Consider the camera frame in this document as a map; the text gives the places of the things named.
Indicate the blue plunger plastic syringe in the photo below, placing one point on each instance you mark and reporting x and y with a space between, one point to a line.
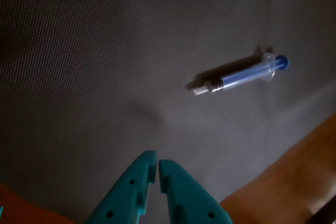
241 77

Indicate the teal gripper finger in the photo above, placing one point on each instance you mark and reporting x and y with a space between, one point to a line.
123 197
189 200

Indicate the black rubber mat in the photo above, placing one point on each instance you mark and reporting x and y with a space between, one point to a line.
78 77

